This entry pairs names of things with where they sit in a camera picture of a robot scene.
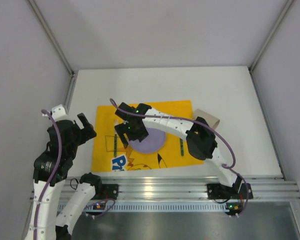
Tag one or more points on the beige paper cup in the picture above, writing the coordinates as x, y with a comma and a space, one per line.
211, 120

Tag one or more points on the aluminium corner post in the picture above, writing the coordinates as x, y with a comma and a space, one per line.
288, 4
50, 35

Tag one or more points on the lilac plastic plate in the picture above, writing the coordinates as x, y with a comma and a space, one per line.
151, 144

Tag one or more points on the right aluminium corner post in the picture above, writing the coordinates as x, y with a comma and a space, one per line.
288, 4

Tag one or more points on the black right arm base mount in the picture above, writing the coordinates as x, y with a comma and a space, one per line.
217, 191

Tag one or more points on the slotted grey cable duct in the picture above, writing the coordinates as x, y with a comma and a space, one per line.
165, 207

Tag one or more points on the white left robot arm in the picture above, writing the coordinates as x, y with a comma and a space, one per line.
49, 177

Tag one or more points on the left aluminium corner post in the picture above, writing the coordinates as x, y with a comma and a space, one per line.
50, 35

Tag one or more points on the green handled spoon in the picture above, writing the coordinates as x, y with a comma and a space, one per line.
182, 151

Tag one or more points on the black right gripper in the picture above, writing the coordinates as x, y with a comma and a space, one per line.
131, 132

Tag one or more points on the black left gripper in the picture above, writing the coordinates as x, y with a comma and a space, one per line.
79, 130

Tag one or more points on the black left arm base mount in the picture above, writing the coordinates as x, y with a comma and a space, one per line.
109, 191

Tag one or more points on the green handled fork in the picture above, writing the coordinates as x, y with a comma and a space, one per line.
116, 122

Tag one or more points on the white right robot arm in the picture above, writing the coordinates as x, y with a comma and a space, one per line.
203, 142

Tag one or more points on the yellow cartoon print placemat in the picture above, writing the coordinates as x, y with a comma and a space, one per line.
169, 156

